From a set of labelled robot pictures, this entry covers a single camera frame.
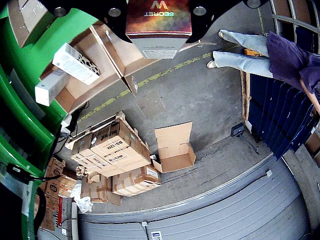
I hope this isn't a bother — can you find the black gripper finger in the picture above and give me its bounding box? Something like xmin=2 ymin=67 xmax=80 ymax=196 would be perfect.
xmin=43 ymin=0 xmax=133 ymax=44
xmin=186 ymin=0 xmax=270 ymax=44

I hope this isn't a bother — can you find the red-brown carton box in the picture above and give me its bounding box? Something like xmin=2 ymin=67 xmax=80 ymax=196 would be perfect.
xmin=124 ymin=0 xmax=193 ymax=60

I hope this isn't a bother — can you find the bare person forearm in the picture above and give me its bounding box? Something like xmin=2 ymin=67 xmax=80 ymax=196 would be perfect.
xmin=299 ymin=79 xmax=320 ymax=113

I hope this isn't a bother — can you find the small white carton box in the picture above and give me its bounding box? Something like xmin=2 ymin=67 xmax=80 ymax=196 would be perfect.
xmin=51 ymin=42 xmax=101 ymax=86

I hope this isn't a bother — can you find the tall white carton box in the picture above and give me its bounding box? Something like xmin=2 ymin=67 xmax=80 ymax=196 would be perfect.
xmin=34 ymin=68 xmax=73 ymax=107

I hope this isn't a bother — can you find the flat open cardboard box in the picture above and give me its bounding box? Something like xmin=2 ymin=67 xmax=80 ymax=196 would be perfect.
xmin=152 ymin=121 xmax=197 ymax=174

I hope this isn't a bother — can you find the taped brown cardboard box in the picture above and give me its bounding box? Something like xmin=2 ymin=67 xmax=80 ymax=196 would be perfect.
xmin=111 ymin=164 xmax=163 ymax=197

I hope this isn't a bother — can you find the purple shirt torso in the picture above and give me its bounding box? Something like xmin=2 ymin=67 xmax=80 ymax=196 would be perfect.
xmin=265 ymin=31 xmax=320 ymax=97

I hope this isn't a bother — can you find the black device on rod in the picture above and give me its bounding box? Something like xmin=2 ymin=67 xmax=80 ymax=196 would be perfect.
xmin=230 ymin=122 xmax=261 ymax=155

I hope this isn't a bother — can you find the blue panel partition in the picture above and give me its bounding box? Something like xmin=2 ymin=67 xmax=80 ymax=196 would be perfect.
xmin=247 ymin=24 xmax=320 ymax=161

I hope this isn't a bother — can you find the green metal shelf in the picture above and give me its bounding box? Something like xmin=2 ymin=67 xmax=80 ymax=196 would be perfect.
xmin=0 ymin=62 xmax=68 ymax=240

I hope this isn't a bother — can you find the grey roller shutter door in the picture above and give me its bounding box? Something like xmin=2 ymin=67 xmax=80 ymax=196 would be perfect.
xmin=77 ymin=149 xmax=320 ymax=240

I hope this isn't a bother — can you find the crumpled white plastic film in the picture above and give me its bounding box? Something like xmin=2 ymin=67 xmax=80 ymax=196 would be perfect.
xmin=71 ymin=184 xmax=95 ymax=213

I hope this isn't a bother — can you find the strapped printed cardboard box stack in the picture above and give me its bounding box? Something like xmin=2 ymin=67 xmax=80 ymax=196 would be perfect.
xmin=64 ymin=111 xmax=152 ymax=178

